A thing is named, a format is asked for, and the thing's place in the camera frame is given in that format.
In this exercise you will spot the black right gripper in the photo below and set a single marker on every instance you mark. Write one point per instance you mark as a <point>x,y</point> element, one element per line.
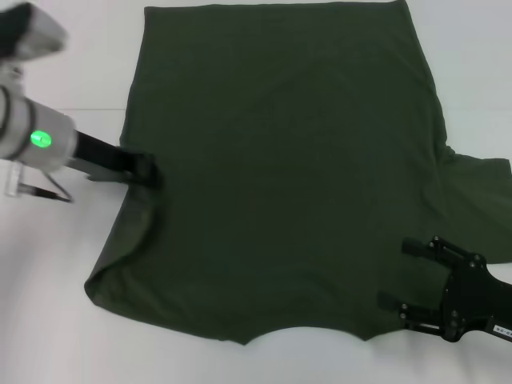
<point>472,296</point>

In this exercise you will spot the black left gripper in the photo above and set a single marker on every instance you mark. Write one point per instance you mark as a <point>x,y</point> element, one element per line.
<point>104,156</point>

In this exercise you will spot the dark green t-shirt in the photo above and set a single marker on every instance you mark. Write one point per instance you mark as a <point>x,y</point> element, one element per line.
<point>280,160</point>

